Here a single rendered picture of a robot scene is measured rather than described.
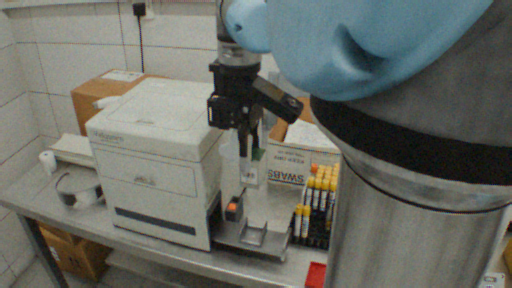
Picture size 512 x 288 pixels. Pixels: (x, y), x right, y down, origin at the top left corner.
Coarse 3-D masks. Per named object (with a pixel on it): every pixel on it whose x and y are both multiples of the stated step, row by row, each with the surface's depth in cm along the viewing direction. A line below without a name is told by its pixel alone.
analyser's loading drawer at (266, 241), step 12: (216, 228) 85; (228, 228) 85; (240, 228) 81; (252, 228) 85; (264, 228) 81; (216, 240) 82; (228, 240) 82; (240, 240) 80; (252, 240) 82; (264, 240) 82; (276, 240) 82; (288, 240) 81; (264, 252) 80; (276, 252) 79
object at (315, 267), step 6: (312, 264) 80; (318, 264) 80; (324, 264) 80; (312, 270) 79; (318, 270) 79; (324, 270) 79; (312, 276) 78; (318, 276) 78; (306, 282) 76; (312, 282) 76; (318, 282) 76
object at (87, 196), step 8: (64, 176) 105; (56, 184) 98; (64, 192) 93; (72, 192) 93; (80, 192) 94; (88, 192) 95; (96, 192) 97; (64, 200) 95; (72, 200) 95; (80, 200) 95; (88, 200) 96; (96, 200) 98
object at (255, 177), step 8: (264, 152) 72; (256, 160) 69; (264, 160) 72; (256, 168) 69; (264, 168) 73; (240, 176) 72; (248, 176) 71; (256, 176) 70; (264, 176) 74; (240, 184) 73; (248, 184) 72; (256, 184) 71
